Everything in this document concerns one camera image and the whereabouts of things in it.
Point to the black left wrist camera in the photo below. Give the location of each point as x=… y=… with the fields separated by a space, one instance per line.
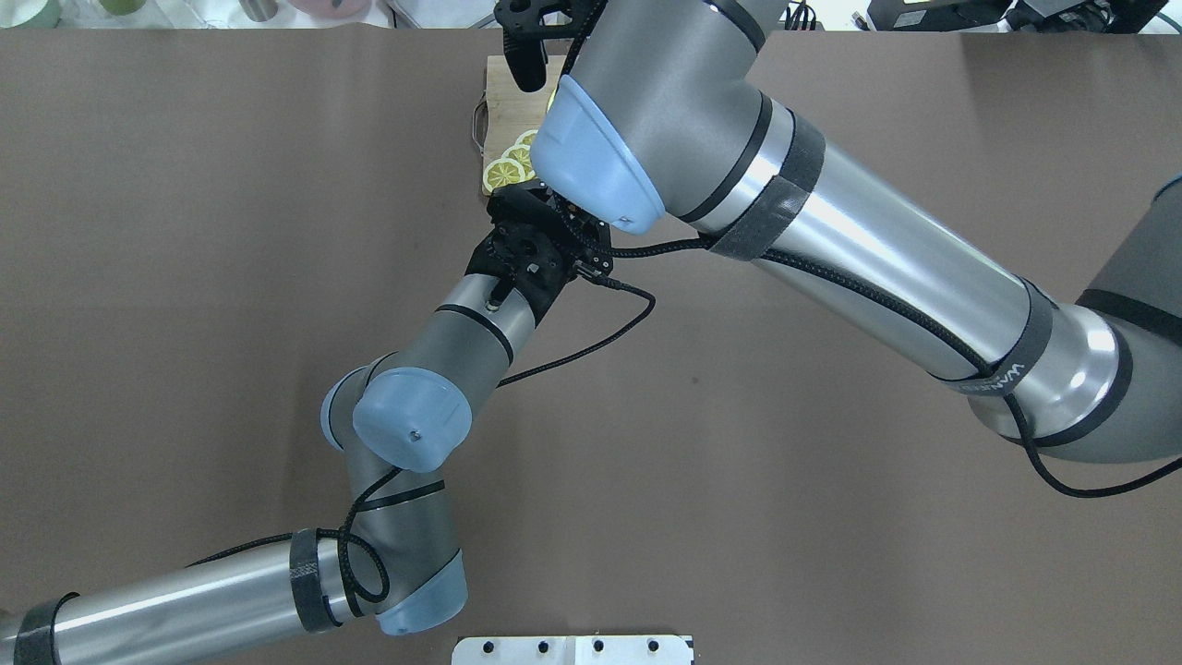
x=529 y=261

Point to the wooden cutting board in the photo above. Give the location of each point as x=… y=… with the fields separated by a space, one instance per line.
x=502 y=111

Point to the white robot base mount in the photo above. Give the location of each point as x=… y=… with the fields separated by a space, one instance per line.
x=575 y=649

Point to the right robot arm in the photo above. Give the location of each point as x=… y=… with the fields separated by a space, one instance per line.
x=654 y=115

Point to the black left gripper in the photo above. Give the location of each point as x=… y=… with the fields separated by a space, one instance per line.
x=503 y=224

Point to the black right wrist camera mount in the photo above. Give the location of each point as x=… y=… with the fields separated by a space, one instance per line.
x=527 y=25

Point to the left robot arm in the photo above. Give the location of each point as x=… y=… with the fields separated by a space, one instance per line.
x=396 y=556

